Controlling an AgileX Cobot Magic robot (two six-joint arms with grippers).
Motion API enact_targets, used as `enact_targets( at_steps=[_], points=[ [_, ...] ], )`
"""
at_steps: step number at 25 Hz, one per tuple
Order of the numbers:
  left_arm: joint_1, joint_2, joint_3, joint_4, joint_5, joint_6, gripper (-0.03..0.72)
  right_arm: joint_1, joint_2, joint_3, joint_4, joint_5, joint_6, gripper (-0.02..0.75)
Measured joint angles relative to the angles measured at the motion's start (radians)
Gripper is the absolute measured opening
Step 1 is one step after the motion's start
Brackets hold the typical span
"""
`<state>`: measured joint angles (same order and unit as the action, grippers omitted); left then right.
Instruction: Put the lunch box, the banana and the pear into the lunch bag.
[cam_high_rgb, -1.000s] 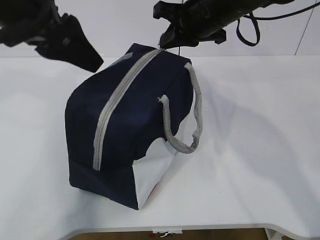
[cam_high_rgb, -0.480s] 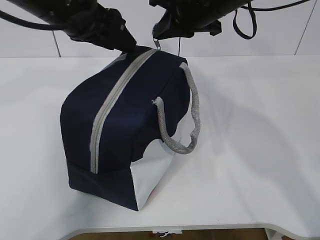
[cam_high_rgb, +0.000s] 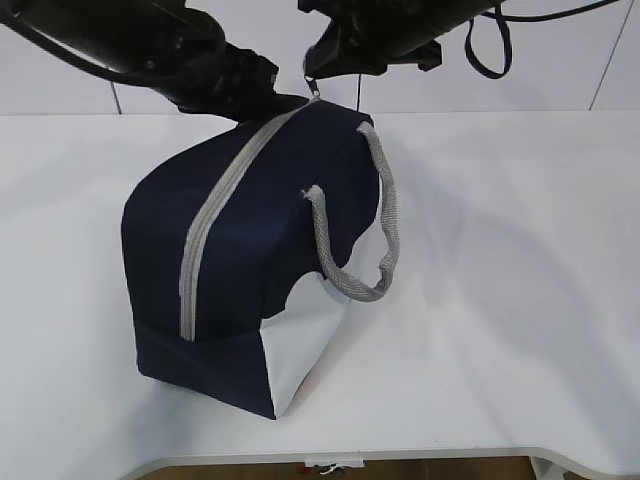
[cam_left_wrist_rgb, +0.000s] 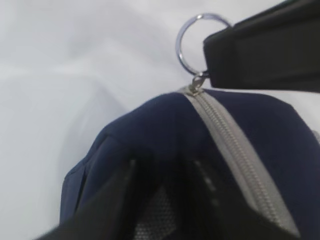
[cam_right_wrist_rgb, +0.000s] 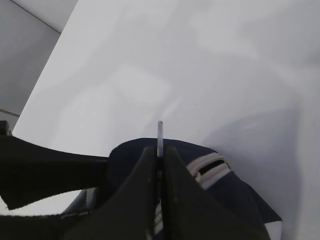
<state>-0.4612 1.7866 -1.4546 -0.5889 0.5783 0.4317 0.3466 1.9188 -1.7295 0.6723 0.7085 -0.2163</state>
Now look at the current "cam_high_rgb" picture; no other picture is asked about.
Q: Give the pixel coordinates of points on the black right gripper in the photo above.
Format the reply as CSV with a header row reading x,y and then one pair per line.
x,y
366,37

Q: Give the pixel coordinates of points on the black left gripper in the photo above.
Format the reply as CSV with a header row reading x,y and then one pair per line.
x,y
218,78

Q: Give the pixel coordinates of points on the navy blue lunch bag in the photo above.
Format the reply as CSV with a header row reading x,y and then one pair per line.
x,y
243,253

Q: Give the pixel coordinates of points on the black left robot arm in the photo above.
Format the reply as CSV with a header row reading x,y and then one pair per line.
x,y
124,42

